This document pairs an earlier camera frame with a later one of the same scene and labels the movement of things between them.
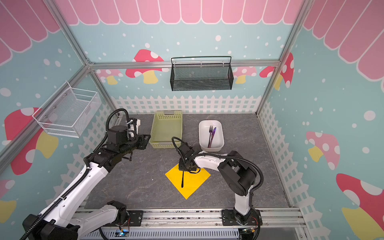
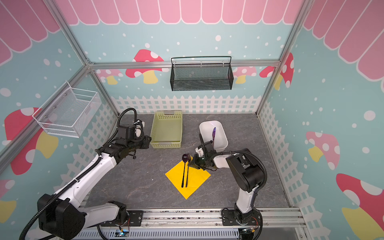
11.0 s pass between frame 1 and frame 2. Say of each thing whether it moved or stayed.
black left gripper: stayed
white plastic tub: stayed
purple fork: moved
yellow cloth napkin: stayed
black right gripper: moved
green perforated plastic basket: stayed
